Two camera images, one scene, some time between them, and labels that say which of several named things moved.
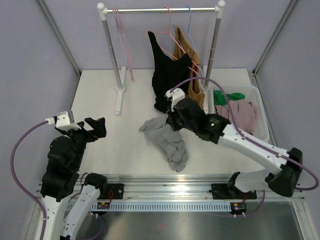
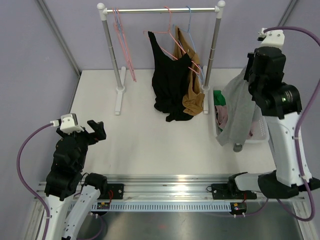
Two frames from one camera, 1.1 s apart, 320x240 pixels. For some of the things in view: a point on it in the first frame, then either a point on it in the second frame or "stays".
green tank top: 220,98 stays
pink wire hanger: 124,45 stays
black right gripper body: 176,122 -> 249,76
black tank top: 167,72 stays
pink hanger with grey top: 121,37 stays
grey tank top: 169,141 -> 241,112
